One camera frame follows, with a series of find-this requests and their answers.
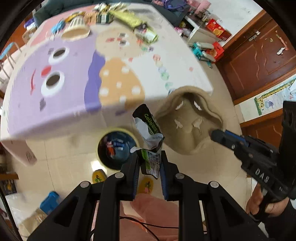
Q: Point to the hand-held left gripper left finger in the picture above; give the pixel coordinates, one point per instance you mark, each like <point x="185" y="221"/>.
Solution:
<point x="135" y="180"/>

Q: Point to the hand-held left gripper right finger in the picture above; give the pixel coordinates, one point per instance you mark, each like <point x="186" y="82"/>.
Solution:
<point x="163" y="183"/>

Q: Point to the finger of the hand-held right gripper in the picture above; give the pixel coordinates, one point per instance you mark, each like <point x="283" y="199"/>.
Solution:
<point x="223" y="138"/>

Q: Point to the yellow rimmed waste bin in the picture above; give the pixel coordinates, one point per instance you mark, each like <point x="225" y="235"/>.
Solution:
<point x="104" y="154"/>

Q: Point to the green black snack packet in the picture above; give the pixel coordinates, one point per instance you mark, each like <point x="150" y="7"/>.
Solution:
<point x="145" y="125"/>

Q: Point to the person's right forearm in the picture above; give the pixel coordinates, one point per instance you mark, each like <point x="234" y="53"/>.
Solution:
<point x="284" y="227"/>

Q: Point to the person's right hand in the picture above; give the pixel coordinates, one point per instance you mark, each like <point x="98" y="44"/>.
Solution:
<point x="254" y="201"/>

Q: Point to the yellow knitted slipper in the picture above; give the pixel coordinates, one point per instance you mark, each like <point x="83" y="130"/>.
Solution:
<point x="99" y="176"/>
<point x="146" y="185"/>

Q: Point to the pink trousers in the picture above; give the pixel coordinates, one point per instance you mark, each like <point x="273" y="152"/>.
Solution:
<point x="148" y="210"/>

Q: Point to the beige upholstered chair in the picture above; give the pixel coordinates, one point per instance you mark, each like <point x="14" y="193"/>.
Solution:
<point x="185" y="141"/>

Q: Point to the brown wooden door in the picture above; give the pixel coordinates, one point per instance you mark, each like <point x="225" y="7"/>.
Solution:
<point x="254" y="58"/>

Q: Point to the teal toy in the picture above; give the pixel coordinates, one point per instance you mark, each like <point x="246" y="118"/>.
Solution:
<point x="198" y="52"/>

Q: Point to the blue plastic box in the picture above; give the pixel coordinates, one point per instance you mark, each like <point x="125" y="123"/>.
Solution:
<point x="49" y="204"/>

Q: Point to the white cabinet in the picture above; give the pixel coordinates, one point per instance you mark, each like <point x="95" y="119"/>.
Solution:
<point x="200" y="32"/>

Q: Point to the large red gift box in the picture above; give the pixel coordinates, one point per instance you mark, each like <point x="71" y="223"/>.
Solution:
<point x="218" y="29"/>

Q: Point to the printed tablecloth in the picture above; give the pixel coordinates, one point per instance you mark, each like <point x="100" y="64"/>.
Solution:
<point x="69" y="92"/>

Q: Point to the white green packet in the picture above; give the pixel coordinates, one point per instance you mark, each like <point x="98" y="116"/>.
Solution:
<point x="146" y="36"/>

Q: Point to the yellow green packet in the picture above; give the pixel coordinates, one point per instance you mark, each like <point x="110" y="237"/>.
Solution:
<point x="128" y="18"/>

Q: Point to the white slotted basket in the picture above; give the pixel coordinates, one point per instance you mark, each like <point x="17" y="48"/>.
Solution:
<point x="76" y="24"/>

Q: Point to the pile of snack packets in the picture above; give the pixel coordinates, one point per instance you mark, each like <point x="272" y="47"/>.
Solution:
<point x="101" y="14"/>

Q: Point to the blue stool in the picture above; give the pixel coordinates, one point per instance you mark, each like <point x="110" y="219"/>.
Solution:
<point x="9" y="49"/>

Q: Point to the giraffe wall chart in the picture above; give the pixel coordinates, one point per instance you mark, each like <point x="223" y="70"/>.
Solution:
<point x="272" y="99"/>

